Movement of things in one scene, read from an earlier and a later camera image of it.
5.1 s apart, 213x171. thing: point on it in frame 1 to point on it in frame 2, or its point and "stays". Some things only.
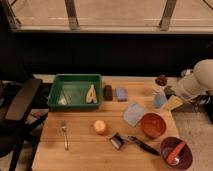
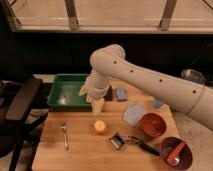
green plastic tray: [76, 91] stays
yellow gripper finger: [173, 103] to [97, 105]
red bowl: [153, 125] stays
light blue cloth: [132, 114] stays
